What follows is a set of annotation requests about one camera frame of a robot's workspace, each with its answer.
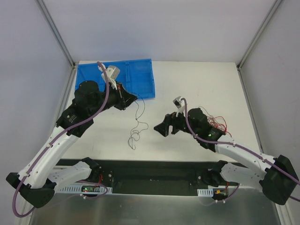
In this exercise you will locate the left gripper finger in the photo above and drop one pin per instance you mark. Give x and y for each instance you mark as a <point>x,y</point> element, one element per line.
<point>126,102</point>
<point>126,94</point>

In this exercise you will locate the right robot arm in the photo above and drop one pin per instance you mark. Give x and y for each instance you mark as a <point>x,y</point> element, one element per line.
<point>274,176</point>

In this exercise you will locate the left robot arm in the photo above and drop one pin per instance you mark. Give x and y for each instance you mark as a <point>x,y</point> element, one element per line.
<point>36,183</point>

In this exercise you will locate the aluminium frame post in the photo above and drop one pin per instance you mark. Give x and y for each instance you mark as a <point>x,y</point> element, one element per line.
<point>263,26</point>
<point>51,23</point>

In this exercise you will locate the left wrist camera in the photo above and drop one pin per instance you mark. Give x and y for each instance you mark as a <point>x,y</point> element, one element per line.
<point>112,72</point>

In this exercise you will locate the right white cable duct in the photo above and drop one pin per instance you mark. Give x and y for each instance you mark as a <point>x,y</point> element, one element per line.
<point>205,192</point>

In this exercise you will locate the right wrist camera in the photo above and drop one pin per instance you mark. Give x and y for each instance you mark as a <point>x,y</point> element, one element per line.
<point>179,103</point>

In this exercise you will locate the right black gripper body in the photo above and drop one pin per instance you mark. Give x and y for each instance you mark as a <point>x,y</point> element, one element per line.
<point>172,125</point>

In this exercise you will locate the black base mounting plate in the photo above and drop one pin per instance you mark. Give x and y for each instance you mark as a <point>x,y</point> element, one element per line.
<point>154,177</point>

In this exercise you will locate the white cable duct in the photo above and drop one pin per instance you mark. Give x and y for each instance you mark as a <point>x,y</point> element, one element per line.
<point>205,192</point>
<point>85,189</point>

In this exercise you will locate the blue plastic divided bin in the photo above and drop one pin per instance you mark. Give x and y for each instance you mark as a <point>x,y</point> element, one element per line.
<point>136,76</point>

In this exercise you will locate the left white cable duct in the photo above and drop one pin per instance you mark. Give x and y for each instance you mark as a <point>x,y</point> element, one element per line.
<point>85,189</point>

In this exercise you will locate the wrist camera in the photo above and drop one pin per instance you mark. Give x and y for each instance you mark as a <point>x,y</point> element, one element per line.
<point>179,103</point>
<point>112,72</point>

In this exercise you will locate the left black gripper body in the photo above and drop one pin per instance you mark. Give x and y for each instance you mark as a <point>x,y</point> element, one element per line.
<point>119,98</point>

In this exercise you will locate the left aluminium frame post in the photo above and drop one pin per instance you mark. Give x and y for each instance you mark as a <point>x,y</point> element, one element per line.
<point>51,23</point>

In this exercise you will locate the right aluminium frame post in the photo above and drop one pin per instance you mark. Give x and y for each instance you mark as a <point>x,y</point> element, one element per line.
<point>263,26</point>

